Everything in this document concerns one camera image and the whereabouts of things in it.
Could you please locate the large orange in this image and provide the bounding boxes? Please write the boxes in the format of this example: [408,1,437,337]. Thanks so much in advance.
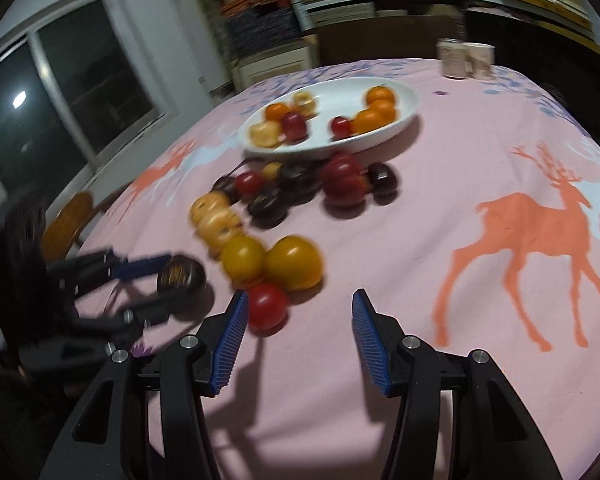
[350,109,387,135]

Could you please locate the carved wooden chair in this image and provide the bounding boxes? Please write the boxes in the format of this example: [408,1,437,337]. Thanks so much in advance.
[40,191,131,261]

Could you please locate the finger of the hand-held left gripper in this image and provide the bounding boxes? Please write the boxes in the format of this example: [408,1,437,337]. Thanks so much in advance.
[45,249,174,302]
[74,293,179,347]

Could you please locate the white plate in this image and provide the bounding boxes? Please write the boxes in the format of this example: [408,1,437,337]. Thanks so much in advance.
[236,77,421,161]

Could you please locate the large red plum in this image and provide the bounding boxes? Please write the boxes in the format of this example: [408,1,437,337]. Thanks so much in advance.
[280,112,310,143]

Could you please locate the yellow round pear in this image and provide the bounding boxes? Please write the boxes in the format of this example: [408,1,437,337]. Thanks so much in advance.
[189,192,231,223]
[292,91,318,116]
[249,121,282,149]
[196,211,246,256]

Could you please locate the white framed glass window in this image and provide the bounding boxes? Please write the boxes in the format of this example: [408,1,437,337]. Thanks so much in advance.
[0,0,168,201]

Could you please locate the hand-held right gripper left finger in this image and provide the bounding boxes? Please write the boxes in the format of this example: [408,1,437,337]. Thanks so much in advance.
[40,290,251,480]

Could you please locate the orange with green stem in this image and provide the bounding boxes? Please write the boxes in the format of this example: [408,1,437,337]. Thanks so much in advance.
[364,86,396,105]

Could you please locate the pink drink can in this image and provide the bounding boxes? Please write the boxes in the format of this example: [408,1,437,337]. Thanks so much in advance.
[437,38,468,79]

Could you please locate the beige framed panel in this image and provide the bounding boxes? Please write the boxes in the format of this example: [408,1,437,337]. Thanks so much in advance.
[230,40,321,93]

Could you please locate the black glossy panel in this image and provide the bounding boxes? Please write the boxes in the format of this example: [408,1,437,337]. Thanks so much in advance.
[462,7,600,96]

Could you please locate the small red plum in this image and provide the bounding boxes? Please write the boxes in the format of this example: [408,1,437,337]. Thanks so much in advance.
[235,171,268,198]
[329,116,353,140]
[320,152,363,181]
[324,175,371,208]
[247,281,291,333]

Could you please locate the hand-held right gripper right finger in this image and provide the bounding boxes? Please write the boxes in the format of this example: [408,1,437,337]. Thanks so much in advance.
[351,288,563,480]

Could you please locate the dark purple mangosteen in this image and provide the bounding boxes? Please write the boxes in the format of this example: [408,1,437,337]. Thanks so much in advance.
[246,192,290,228]
[156,255,207,295]
[212,175,241,196]
[277,162,323,201]

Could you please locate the paper cup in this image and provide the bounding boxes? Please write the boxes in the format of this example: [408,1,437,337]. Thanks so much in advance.
[464,42,496,79]

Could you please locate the tall pile of gift boxes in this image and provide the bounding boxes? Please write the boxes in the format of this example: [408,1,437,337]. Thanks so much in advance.
[197,0,303,61]

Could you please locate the pink deer print tablecloth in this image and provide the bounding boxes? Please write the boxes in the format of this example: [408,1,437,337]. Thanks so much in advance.
[40,57,600,480]

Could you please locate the dark brown board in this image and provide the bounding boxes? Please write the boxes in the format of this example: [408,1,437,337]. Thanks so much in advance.
[317,12,468,66]

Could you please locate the dark red plum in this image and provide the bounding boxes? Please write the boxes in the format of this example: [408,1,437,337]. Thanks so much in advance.
[367,161,400,198]

